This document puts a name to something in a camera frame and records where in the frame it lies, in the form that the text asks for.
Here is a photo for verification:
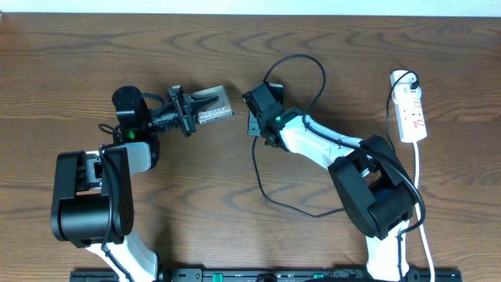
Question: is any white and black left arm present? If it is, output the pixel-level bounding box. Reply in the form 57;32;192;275
50;85;228;281

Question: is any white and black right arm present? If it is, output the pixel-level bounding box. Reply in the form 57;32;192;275
242;82;424;281

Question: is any white power strip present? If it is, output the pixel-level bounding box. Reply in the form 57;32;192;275
389;70;428;143

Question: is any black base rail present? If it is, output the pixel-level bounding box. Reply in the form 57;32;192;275
69;268;463;282

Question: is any black right camera cable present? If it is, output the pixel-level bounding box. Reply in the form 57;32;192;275
262;53;427;282

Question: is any white USB charger adapter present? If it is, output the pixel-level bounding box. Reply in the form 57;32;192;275
392;81;422;104

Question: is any white power strip cord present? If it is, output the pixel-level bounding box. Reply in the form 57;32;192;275
413;141;436;282

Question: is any black USB charging cable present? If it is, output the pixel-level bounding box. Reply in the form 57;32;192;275
251;70;420;219

